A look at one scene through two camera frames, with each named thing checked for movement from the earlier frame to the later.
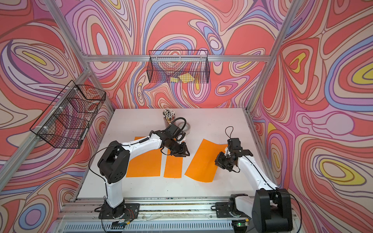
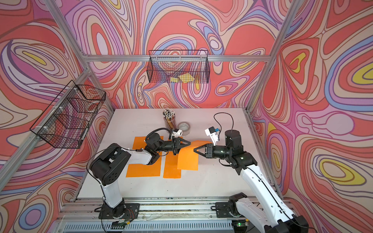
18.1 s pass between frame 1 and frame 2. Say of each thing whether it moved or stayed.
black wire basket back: stayed
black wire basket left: stayed
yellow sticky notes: stayed
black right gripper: moved
